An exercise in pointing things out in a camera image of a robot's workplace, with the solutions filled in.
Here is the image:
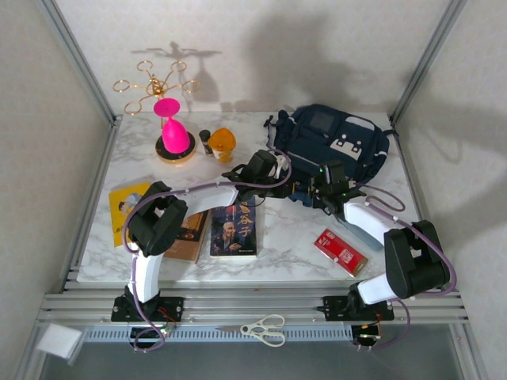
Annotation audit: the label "navy blue backpack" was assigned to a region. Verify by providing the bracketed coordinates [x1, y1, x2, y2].
[263, 103, 399, 209]

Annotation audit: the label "dark book with old man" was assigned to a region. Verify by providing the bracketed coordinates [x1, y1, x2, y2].
[208, 197, 257, 258]

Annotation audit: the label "brown book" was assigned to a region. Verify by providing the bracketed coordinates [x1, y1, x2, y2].
[162, 209, 211, 264]

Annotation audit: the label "yellow book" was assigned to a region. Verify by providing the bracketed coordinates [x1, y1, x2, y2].
[109, 180, 154, 249]

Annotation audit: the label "red box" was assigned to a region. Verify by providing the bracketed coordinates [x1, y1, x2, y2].
[313, 228, 369, 278]

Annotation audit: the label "jar with orange lid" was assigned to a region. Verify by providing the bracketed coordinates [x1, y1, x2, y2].
[208, 127, 237, 163]

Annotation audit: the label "spice bottle black cap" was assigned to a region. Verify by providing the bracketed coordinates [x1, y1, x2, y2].
[198, 129, 215, 158]

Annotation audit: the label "pink goblet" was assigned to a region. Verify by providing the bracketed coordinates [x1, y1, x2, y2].
[153, 97, 191, 154]

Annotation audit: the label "gold glass holder stand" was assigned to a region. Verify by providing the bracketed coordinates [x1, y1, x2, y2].
[112, 59, 201, 167]

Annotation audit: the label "white foam block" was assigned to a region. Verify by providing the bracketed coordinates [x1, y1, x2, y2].
[36, 322, 84, 361]

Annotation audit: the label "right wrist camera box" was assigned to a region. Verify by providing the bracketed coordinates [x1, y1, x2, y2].
[322, 160, 350, 186]

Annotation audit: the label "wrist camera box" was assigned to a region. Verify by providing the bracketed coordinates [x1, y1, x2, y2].
[247, 149, 287, 179]
[322, 160, 350, 186]

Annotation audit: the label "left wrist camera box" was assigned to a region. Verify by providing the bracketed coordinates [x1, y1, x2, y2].
[247, 149, 287, 179]

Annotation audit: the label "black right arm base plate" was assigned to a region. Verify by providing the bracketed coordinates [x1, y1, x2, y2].
[322, 294, 395, 322]

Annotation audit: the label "aluminium front rail bed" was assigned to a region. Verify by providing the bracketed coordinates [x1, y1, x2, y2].
[37, 279, 471, 328]

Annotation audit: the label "white handled scissors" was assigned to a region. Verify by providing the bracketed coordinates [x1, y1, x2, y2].
[215, 313, 287, 348]

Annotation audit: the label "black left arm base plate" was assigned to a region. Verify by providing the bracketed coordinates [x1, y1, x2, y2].
[110, 295, 185, 322]

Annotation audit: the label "grey slotted cable duct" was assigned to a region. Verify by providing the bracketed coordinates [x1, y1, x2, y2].
[85, 326, 353, 344]

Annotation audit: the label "aluminium frame post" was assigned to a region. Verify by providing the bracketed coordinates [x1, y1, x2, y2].
[37, 0, 124, 127]
[390, 0, 468, 124]

